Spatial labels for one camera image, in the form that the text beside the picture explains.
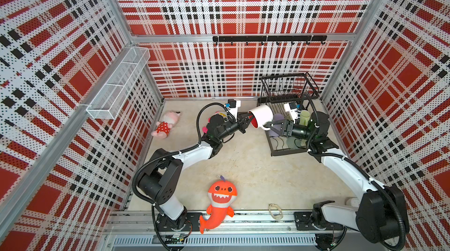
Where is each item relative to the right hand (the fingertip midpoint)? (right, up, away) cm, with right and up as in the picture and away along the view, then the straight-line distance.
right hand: (269, 126), depth 71 cm
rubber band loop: (+4, -39, +2) cm, 39 cm away
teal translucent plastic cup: (+18, -11, +24) cm, 33 cm away
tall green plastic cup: (+13, +1, -9) cm, 16 cm away
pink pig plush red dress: (-54, +2, +30) cm, 61 cm away
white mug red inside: (-4, +4, -2) cm, 6 cm away
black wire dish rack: (+18, +23, +52) cm, 59 cm away
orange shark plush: (-20, -30, +2) cm, 36 cm away
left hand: (-4, +5, +6) cm, 9 cm away
